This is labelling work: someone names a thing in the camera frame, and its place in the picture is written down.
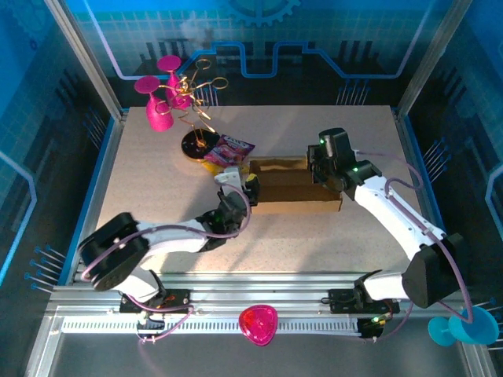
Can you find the brown cardboard paper box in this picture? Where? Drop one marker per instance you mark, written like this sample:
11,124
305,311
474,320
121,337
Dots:
294,204

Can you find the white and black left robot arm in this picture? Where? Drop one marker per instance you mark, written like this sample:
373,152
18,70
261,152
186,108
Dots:
118,251

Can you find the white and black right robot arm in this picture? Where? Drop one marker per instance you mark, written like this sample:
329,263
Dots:
393,212

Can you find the purple and yellow snack bag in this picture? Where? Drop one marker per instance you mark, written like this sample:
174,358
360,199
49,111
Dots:
230,151

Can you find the pink plastic goblet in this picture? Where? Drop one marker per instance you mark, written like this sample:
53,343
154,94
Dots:
178,96
159,116

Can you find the pink triangular plastic bowl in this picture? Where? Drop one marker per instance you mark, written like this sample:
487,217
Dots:
257,325

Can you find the blue plastic goblet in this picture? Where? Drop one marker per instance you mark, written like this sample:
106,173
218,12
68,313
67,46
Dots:
477,328

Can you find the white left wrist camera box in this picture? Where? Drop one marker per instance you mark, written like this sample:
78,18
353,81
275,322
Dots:
228,176

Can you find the aluminium table side rail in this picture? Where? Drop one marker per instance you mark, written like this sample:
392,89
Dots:
111,157
410,157

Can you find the aluminium frame rail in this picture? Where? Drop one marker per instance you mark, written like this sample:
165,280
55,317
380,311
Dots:
255,290

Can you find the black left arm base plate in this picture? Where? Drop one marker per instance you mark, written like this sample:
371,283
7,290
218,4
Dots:
178,300

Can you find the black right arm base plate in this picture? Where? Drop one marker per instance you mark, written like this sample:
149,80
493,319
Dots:
342,300

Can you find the aluminium frame post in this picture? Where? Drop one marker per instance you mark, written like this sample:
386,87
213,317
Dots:
86,59
432,55

